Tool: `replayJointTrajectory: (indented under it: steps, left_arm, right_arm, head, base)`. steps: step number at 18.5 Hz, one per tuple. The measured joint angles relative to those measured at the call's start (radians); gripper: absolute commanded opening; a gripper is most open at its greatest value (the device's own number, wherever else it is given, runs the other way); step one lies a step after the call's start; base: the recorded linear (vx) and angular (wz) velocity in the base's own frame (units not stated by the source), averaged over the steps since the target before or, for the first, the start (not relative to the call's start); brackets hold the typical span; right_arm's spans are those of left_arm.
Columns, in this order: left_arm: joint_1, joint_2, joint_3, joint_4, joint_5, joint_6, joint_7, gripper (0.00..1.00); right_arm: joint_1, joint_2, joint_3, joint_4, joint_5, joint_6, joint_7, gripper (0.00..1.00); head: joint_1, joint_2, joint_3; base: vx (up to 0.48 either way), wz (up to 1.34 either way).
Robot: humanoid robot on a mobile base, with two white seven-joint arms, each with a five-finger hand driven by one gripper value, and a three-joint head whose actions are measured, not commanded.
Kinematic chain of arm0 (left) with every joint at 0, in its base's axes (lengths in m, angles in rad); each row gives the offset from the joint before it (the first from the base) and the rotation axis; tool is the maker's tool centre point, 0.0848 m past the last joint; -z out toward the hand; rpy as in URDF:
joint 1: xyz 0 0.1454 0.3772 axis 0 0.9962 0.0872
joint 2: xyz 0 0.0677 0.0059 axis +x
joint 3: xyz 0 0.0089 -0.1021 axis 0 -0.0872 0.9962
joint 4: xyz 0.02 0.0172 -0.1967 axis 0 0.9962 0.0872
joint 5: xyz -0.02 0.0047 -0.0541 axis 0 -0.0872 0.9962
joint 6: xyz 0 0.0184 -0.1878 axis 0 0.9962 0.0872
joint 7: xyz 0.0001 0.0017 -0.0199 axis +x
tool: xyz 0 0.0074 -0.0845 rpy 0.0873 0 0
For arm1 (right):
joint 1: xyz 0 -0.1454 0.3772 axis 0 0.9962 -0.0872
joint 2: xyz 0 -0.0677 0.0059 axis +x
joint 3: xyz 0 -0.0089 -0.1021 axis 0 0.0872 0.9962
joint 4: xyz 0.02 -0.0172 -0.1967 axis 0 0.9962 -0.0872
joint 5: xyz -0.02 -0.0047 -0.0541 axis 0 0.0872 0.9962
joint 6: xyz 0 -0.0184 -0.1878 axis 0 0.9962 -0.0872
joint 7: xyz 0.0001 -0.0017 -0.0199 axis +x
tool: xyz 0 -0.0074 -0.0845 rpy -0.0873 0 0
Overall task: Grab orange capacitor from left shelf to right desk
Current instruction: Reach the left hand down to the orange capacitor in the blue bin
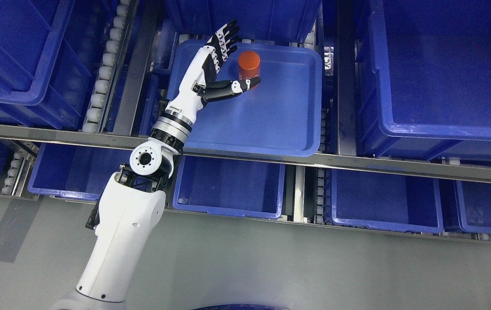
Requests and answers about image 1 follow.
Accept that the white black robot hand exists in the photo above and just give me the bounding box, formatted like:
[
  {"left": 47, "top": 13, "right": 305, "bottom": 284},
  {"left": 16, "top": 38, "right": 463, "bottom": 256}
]
[{"left": 162, "top": 20, "right": 261, "bottom": 125}]

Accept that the orange cylindrical capacitor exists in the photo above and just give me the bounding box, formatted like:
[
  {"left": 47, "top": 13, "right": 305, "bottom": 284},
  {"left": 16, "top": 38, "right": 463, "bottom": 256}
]
[{"left": 238, "top": 50, "right": 261, "bottom": 80}]

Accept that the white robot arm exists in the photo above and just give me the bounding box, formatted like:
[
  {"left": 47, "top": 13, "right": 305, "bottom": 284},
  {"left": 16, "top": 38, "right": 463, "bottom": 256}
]
[{"left": 51, "top": 112, "right": 194, "bottom": 310}]

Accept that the metal shelf rack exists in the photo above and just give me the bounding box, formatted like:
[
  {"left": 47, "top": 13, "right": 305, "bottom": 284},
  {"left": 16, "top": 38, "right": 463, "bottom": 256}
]
[{"left": 0, "top": 0, "right": 491, "bottom": 247}]

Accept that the blue bin top centre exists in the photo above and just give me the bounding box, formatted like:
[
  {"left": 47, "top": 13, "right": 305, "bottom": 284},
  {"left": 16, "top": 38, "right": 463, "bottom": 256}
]
[{"left": 165, "top": 0, "right": 322, "bottom": 43}]

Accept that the shallow blue tray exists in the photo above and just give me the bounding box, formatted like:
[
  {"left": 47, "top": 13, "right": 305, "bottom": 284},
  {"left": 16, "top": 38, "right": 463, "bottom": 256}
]
[{"left": 184, "top": 43, "right": 323, "bottom": 157}]

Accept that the blue bin lower centre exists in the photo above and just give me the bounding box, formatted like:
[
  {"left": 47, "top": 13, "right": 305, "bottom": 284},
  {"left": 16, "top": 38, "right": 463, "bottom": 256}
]
[{"left": 173, "top": 156, "right": 285, "bottom": 219}]

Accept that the blue bin lower left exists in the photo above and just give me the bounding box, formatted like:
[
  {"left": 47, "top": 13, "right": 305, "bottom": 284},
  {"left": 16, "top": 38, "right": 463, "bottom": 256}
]
[{"left": 28, "top": 143, "right": 131, "bottom": 202}]

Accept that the large blue bin left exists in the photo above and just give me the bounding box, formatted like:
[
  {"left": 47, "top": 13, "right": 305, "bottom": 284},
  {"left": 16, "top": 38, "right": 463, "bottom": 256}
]
[{"left": 0, "top": 0, "right": 110, "bottom": 129}]

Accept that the large blue bin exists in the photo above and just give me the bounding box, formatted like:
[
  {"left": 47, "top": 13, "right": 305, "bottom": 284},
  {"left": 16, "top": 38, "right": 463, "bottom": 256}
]
[
  {"left": 0, "top": 0, "right": 110, "bottom": 129},
  {"left": 353, "top": 0, "right": 491, "bottom": 161}
]

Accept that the blue bin lower right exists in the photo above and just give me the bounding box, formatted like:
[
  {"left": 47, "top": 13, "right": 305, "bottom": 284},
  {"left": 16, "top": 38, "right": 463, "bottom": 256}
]
[{"left": 322, "top": 169, "right": 444, "bottom": 234}]

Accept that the large blue bin right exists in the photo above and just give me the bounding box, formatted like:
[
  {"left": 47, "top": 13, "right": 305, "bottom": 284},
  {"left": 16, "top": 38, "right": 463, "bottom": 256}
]
[{"left": 353, "top": 0, "right": 491, "bottom": 161}]

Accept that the blue bin far right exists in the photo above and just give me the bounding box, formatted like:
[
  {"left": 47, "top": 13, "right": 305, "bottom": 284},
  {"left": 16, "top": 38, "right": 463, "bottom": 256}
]
[{"left": 455, "top": 181, "right": 491, "bottom": 234}]

